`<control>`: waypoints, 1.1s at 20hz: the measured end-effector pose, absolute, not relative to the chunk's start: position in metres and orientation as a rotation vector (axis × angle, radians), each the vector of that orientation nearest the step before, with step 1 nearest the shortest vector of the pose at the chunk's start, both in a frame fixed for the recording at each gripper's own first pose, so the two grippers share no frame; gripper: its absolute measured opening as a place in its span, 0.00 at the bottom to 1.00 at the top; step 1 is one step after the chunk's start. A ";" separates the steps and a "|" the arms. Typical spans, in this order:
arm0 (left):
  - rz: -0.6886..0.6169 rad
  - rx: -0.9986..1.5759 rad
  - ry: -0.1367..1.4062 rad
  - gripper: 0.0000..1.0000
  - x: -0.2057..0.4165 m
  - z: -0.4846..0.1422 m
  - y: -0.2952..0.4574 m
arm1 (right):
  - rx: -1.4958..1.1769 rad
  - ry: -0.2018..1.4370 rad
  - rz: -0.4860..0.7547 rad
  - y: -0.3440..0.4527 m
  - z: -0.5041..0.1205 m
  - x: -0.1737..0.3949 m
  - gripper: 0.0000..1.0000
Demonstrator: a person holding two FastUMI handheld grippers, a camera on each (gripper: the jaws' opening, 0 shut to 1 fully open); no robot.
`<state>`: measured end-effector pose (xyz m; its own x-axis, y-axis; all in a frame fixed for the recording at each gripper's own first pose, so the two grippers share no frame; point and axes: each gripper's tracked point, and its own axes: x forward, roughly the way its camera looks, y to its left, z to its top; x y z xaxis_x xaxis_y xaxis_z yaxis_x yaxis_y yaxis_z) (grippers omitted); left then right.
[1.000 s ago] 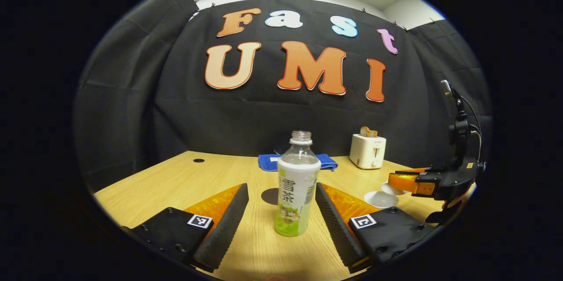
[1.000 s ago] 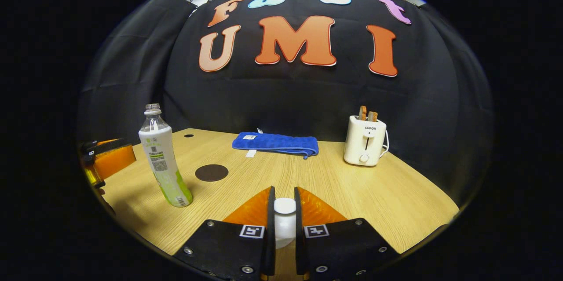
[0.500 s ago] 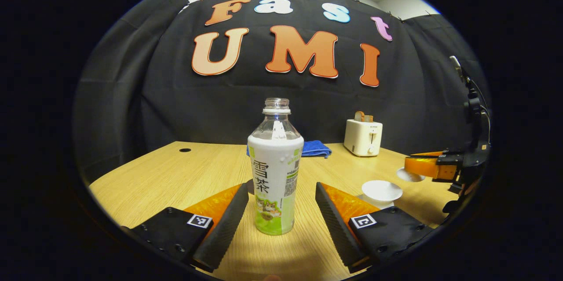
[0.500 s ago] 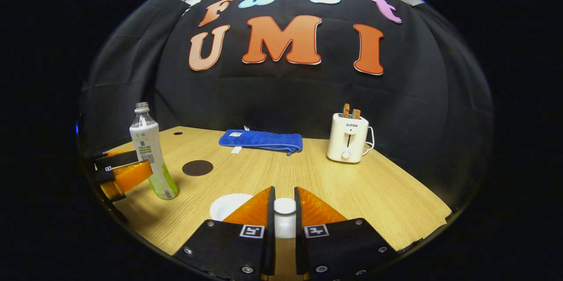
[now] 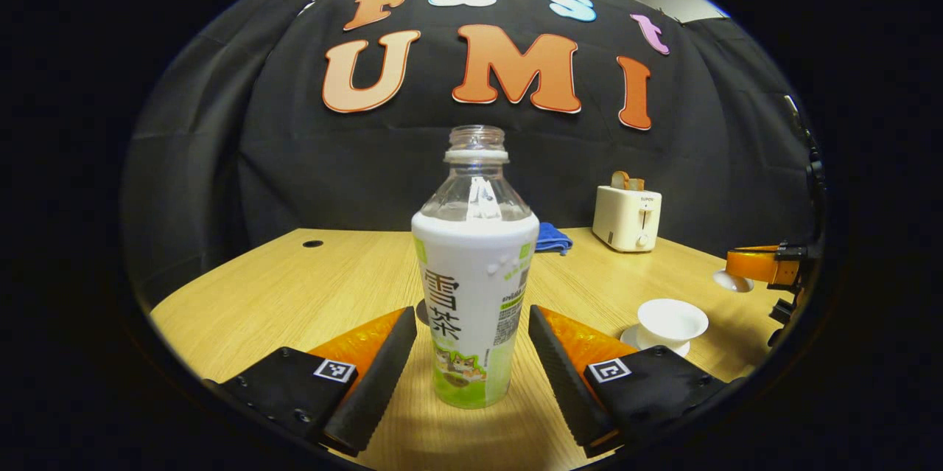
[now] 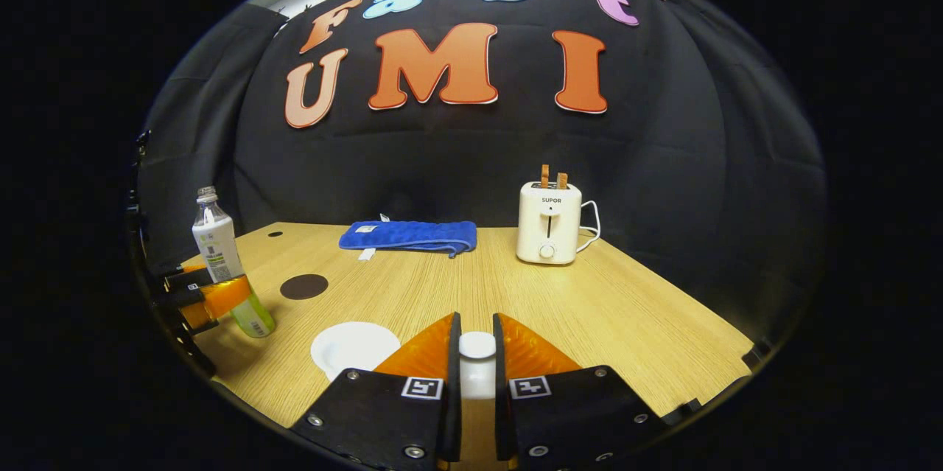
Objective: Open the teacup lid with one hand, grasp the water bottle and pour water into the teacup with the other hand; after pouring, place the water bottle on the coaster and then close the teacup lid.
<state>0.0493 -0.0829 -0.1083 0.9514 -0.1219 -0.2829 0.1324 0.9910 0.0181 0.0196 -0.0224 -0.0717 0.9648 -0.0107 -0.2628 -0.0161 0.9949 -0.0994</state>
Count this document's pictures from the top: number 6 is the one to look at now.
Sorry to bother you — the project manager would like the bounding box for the black backdrop cloth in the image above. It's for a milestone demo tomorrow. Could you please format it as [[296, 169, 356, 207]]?
[[136, 0, 827, 345]]

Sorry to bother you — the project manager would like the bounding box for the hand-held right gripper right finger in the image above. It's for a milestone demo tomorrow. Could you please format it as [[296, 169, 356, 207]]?
[[491, 313, 668, 471]]

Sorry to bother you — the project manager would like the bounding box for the dark round coaster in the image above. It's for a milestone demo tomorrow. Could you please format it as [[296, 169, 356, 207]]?
[[280, 273, 329, 301]]

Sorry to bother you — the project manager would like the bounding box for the clear water bottle green tea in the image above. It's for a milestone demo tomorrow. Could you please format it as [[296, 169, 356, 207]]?
[[192, 186, 277, 340]]

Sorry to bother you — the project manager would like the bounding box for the white teacup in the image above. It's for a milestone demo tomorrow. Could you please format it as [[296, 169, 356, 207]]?
[[310, 321, 402, 383]]

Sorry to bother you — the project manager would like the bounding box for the blue towel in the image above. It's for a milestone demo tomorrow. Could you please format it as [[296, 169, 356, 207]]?
[[338, 214, 478, 262]]

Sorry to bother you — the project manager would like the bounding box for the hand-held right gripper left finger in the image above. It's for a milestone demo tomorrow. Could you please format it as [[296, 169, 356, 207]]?
[[290, 312, 463, 471]]

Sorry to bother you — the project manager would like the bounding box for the white toaster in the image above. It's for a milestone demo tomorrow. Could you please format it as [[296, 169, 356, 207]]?
[[516, 181, 583, 266]]

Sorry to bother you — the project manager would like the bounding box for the white toaster cable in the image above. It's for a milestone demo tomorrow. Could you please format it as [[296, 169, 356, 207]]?
[[578, 200, 602, 254]]

